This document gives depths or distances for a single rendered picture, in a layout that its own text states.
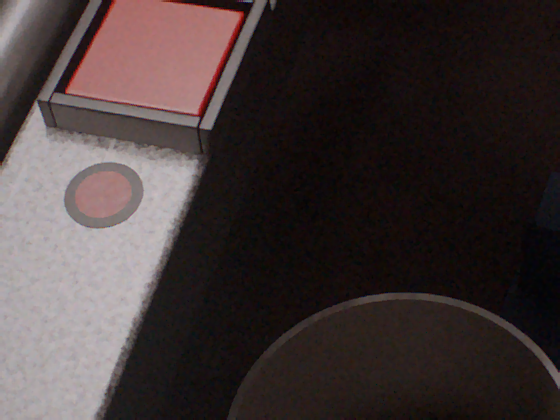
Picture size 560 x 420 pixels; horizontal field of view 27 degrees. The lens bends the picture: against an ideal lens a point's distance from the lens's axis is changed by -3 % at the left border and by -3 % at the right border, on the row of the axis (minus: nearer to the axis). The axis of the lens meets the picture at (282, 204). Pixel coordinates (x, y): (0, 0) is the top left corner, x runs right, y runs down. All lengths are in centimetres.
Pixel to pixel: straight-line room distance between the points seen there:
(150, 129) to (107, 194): 3
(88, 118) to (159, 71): 3
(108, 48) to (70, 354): 14
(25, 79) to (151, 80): 7
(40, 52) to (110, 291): 14
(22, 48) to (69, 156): 7
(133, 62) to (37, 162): 6
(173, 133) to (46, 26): 10
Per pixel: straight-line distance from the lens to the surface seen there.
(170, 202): 46
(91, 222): 46
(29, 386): 43
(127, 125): 48
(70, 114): 49
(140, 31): 51
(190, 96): 48
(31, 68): 53
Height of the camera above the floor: 128
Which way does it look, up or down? 53 degrees down
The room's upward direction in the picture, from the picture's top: 8 degrees counter-clockwise
